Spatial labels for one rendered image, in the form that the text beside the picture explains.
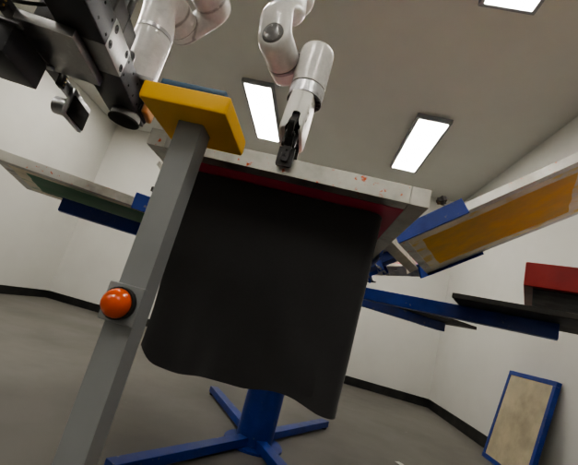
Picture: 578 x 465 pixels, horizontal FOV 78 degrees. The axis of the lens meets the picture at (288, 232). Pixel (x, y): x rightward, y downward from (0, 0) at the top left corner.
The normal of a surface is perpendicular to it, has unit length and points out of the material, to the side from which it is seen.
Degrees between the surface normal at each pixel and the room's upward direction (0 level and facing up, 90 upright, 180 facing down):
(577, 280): 90
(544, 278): 90
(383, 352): 90
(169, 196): 90
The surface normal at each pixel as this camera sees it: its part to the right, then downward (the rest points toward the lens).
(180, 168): -0.04, -0.24
